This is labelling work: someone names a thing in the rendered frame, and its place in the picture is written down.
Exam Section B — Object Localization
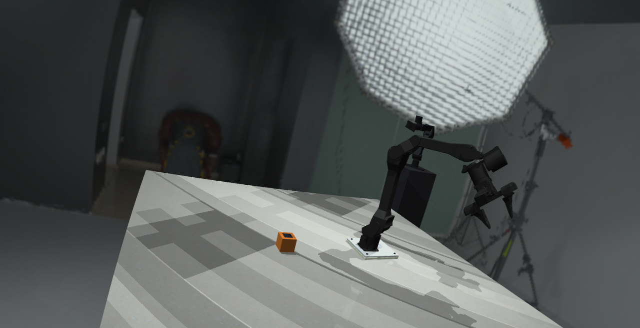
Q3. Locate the orange block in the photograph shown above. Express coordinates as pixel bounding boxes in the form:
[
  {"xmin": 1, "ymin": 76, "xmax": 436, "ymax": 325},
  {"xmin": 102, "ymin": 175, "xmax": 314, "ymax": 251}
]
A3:
[{"xmin": 276, "ymin": 232, "xmax": 297, "ymax": 252}]

